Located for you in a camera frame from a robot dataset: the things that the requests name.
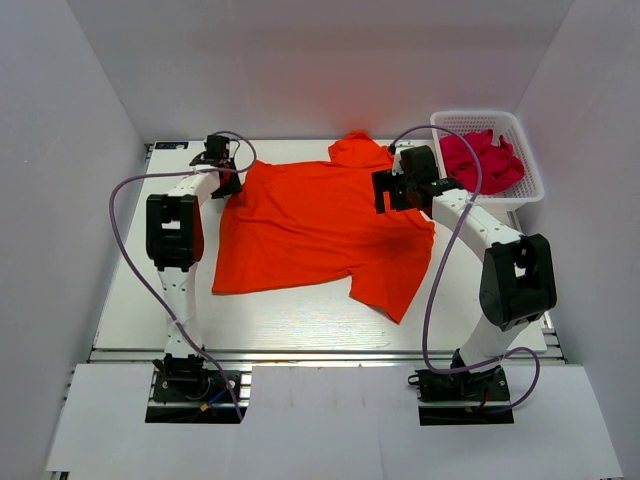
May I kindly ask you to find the orange t shirt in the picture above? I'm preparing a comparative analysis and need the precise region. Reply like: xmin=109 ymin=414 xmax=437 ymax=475
xmin=211 ymin=130 xmax=436 ymax=323

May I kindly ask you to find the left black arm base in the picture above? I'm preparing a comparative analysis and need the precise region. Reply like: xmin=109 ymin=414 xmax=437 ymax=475
xmin=152 ymin=354 xmax=241 ymax=406

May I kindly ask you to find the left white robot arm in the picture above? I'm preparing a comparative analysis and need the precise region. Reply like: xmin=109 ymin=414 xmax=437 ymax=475
xmin=146 ymin=133 xmax=242 ymax=358

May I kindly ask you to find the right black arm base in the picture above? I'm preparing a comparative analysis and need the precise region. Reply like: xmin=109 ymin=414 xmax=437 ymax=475
xmin=408 ymin=366 xmax=510 ymax=404

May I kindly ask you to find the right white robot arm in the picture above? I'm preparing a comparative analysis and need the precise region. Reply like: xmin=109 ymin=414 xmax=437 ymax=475
xmin=372 ymin=146 xmax=557 ymax=399

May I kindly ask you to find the blue label sticker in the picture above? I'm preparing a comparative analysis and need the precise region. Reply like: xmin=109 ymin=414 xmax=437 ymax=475
xmin=154 ymin=141 xmax=189 ymax=150

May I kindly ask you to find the magenta t shirt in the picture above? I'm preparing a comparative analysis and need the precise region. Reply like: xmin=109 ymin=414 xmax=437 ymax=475
xmin=439 ymin=129 xmax=525 ymax=195

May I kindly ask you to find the white plastic basket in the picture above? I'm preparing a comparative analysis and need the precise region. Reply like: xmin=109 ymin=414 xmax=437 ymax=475
xmin=430 ymin=110 xmax=545 ymax=211

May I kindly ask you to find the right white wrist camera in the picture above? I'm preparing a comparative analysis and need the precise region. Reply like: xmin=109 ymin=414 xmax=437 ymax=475
xmin=388 ymin=146 xmax=405 ymax=176

